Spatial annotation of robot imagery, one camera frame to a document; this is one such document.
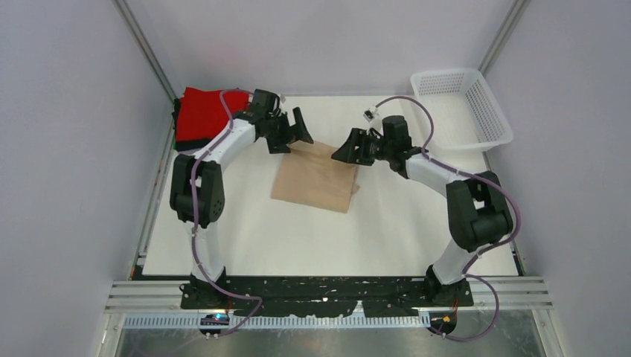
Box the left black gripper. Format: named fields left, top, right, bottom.
left=263, top=108, right=312, bottom=155

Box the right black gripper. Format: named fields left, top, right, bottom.
left=333, top=127, right=394, bottom=167

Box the beige t shirt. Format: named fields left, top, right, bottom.
left=271, top=141, right=360, bottom=213

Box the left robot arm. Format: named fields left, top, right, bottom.
left=169, top=87, right=314, bottom=308

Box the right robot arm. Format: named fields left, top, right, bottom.
left=331, top=115, right=518, bottom=306

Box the red folded t shirt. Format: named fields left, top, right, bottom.
left=178, top=87, right=249, bottom=140

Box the white plastic basket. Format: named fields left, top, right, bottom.
left=410, top=68, right=514, bottom=154

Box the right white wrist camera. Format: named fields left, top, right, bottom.
left=363, top=107, right=381, bottom=123

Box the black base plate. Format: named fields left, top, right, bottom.
left=179, top=276, right=473, bottom=318

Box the aluminium frame rail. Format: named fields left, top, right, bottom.
left=105, top=277, right=554, bottom=313

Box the white slotted cable duct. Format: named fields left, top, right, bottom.
left=123, top=312, right=430, bottom=330

